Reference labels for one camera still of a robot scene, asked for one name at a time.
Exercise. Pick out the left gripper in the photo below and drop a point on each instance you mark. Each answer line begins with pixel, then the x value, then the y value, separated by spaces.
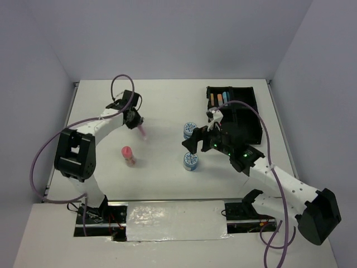
pixel 138 120

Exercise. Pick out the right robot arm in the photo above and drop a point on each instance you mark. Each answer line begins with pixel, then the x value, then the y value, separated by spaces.
pixel 314 212

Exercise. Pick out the blue cap highlighter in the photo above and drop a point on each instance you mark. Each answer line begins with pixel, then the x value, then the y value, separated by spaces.
pixel 225 97

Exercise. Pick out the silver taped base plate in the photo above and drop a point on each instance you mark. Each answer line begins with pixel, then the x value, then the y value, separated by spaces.
pixel 176 221

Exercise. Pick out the black four-compartment organizer tray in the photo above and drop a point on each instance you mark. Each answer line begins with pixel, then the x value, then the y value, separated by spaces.
pixel 246 119

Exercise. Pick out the orange cap highlighter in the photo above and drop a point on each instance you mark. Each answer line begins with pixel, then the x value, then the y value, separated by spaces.
pixel 220 99

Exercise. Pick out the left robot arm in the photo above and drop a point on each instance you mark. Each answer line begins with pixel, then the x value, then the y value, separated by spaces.
pixel 76 150

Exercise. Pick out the blue paint jar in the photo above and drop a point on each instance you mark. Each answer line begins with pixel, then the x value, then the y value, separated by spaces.
pixel 190 161
pixel 188 129

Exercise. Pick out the purple cap highlighter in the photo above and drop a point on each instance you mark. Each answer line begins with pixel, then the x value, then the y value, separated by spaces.
pixel 142 132

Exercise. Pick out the yellow cap highlighter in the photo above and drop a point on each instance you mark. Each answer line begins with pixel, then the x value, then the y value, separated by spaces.
pixel 212 100

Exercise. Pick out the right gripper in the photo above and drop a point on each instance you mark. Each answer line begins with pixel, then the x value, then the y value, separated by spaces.
pixel 199 134

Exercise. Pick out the pink lid small bottle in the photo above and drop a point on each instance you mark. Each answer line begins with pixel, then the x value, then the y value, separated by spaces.
pixel 128 156

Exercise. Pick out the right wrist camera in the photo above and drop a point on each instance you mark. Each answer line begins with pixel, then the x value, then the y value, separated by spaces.
pixel 215 116

